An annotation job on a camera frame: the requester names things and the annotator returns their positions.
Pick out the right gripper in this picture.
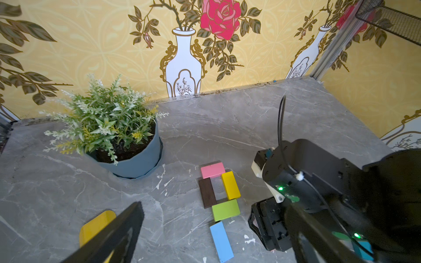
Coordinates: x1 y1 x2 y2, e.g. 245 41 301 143
248 197 292 252

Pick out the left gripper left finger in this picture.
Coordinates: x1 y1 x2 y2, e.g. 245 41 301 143
63 202 144 263

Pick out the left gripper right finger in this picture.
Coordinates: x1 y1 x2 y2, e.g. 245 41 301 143
285 203 363 263

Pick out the green block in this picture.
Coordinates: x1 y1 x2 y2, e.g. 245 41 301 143
212 199 241 222

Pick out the yellow block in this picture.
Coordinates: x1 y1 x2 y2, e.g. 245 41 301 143
221 171 241 200

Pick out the light blue block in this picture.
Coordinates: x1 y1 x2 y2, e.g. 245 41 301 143
210 221 234 263

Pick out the dark brown block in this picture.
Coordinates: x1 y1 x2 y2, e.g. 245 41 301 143
198 178 217 209

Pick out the pink block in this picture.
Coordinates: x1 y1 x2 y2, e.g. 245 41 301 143
201 162 225 179

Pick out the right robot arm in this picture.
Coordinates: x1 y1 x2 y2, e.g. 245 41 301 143
248 139 421 263

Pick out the yellow toy shovel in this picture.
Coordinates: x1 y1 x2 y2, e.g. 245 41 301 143
79 210 117 248

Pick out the teal block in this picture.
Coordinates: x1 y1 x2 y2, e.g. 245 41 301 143
352 241 373 261

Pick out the potted green plant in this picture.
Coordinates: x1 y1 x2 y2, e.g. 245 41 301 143
45 75 168 179

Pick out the black wire mesh basket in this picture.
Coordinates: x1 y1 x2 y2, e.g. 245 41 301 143
355 1 421 48

